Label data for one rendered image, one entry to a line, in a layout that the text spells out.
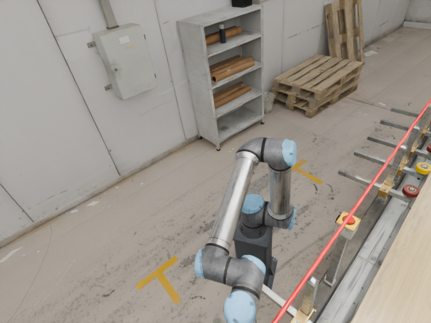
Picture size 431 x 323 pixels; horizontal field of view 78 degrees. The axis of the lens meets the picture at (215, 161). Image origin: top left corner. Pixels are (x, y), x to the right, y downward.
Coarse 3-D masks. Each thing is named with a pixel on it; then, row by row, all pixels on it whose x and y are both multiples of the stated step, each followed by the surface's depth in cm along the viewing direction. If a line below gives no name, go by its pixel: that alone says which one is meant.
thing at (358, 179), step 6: (342, 174) 183; (348, 174) 180; (354, 174) 179; (354, 180) 179; (360, 180) 175; (366, 180) 174; (372, 186) 172; (378, 186) 168; (390, 192) 165; (396, 192) 163; (402, 198) 161; (408, 198) 159
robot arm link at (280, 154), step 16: (272, 144) 117; (288, 144) 116; (272, 160) 119; (288, 160) 116; (272, 176) 130; (288, 176) 128; (272, 192) 141; (288, 192) 140; (272, 208) 155; (288, 208) 154; (272, 224) 164; (288, 224) 159
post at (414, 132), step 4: (416, 128) 162; (412, 132) 164; (416, 132) 163; (412, 136) 166; (416, 136) 165; (408, 140) 169; (412, 140) 167; (408, 144) 170; (412, 144) 168; (408, 148) 171; (408, 152) 173; (404, 156) 176; (404, 160) 177; (396, 176) 187
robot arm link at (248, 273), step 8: (248, 256) 88; (232, 264) 87; (240, 264) 86; (248, 264) 86; (256, 264) 86; (232, 272) 85; (240, 272) 84; (248, 272) 84; (256, 272) 84; (264, 272) 87; (232, 280) 85; (240, 280) 83; (248, 280) 82; (256, 280) 83; (232, 288) 83; (240, 288) 80; (248, 288) 80; (256, 288) 81; (256, 296) 80
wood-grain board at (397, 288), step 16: (416, 208) 146; (416, 224) 138; (400, 240) 132; (416, 240) 131; (400, 256) 126; (416, 256) 125; (384, 272) 121; (400, 272) 121; (416, 272) 120; (384, 288) 116; (400, 288) 115; (416, 288) 115; (368, 304) 112; (384, 304) 111; (400, 304) 111; (416, 304) 110; (352, 320) 108; (368, 320) 108; (384, 320) 107; (400, 320) 106; (416, 320) 106
